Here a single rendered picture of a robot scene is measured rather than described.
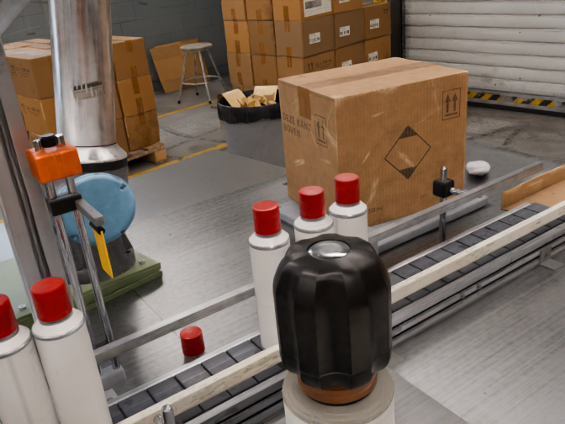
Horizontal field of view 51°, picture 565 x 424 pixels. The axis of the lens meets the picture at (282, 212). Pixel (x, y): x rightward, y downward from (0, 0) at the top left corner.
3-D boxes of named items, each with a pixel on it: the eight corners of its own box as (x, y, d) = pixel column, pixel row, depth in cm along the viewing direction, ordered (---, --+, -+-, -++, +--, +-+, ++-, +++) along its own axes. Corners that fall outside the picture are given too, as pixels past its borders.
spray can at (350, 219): (351, 322, 83) (344, 187, 75) (327, 307, 87) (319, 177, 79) (377, 309, 86) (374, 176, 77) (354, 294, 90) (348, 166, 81)
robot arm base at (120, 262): (74, 293, 100) (62, 238, 97) (38, 270, 111) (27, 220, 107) (150, 262, 110) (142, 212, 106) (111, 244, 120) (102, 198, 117)
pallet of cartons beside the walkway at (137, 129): (170, 161, 442) (148, 37, 405) (66, 198, 389) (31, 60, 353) (90, 137, 521) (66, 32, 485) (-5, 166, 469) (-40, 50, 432)
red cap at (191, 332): (201, 357, 87) (198, 338, 86) (179, 356, 88) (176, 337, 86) (207, 342, 90) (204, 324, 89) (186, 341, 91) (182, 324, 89)
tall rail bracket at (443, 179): (462, 263, 105) (465, 177, 98) (430, 249, 111) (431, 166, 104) (473, 257, 107) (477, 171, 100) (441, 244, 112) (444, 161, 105)
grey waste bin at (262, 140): (264, 219, 329) (252, 111, 304) (217, 202, 359) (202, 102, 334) (316, 195, 355) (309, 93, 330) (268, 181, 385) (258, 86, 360)
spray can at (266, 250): (275, 361, 77) (259, 217, 68) (254, 342, 81) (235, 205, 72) (307, 344, 79) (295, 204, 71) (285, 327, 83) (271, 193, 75)
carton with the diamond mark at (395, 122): (341, 235, 115) (334, 98, 104) (287, 197, 135) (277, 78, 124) (464, 198, 125) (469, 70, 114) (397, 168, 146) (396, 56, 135)
